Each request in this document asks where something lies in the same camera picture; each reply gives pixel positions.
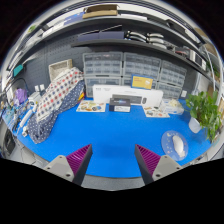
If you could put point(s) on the navy polka dot cloth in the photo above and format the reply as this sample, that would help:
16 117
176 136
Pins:
43 130

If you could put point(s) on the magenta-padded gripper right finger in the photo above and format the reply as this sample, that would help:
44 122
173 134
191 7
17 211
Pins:
149 161

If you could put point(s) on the small black box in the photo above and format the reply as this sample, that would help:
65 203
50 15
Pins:
120 105

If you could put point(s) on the round light blue mouse pad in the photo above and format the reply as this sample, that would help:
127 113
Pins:
167 145

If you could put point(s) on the potted green plant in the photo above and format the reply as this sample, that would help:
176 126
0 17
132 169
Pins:
203 113

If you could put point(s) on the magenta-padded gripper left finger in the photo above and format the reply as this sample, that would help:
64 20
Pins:
78 161

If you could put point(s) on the clear plastic box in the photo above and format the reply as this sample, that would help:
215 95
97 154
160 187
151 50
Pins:
172 107

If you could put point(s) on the white woven basket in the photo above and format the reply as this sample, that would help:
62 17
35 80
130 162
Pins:
60 69

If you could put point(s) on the purple soft item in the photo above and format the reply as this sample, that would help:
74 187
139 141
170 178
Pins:
20 96

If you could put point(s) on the grey pegboard panel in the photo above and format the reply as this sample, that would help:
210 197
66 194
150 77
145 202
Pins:
43 53

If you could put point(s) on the long white keyboard box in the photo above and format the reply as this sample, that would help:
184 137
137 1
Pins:
106 91

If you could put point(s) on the yellow blue box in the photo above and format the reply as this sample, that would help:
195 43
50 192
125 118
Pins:
142 82

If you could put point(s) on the teal box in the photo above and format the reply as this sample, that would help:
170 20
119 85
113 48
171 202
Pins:
18 70

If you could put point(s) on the light grey computer mouse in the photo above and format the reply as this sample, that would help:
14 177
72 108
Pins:
178 146

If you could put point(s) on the red blue checkered cloth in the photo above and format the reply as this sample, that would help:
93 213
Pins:
56 93

